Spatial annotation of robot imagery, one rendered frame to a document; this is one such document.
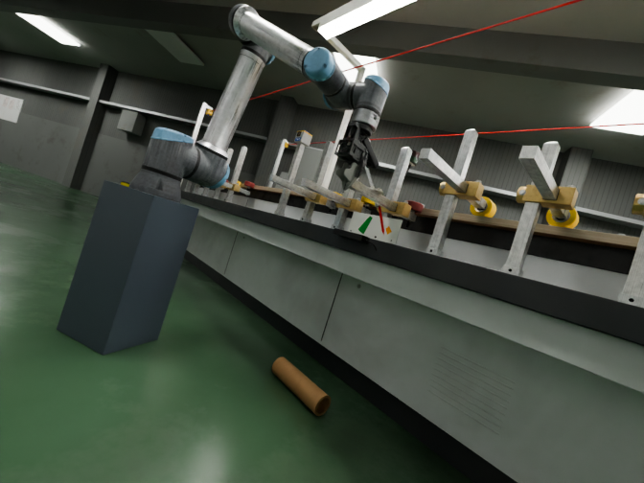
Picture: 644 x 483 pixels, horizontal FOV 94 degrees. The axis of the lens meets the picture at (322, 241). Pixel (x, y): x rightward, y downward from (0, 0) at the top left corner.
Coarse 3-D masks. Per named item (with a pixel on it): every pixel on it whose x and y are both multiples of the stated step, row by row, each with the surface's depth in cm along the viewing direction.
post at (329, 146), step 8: (328, 144) 160; (328, 152) 160; (320, 160) 162; (328, 160) 161; (320, 168) 160; (320, 176) 160; (320, 184) 161; (312, 192) 160; (312, 208) 161; (304, 216) 161
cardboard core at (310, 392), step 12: (276, 360) 132; (276, 372) 129; (288, 372) 125; (300, 372) 125; (288, 384) 122; (300, 384) 119; (312, 384) 118; (300, 396) 117; (312, 396) 113; (324, 396) 112; (312, 408) 111; (324, 408) 115
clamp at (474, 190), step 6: (444, 186) 107; (468, 186) 101; (474, 186) 100; (480, 186) 100; (444, 192) 107; (450, 192) 105; (456, 192) 103; (468, 192) 101; (474, 192) 99; (480, 192) 101; (462, 198) 106; (468, 198) 104; (474, 198) 102; (480, 198) 102
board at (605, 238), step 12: (276, 192) 218; (420, 216) 136; (432, 216) 127; (456, 216) 120; (468, 216) 117; (480, 216) 113; (504, 228) 109; (516, 228) 104; (540, 228) 99; (552, 228) 97; (564, 228) 94; (576, 240) 94; (588, 240) 90; (600, 240) 88; (612, 240) 86; (624, 240) 84; (636, 240) 83
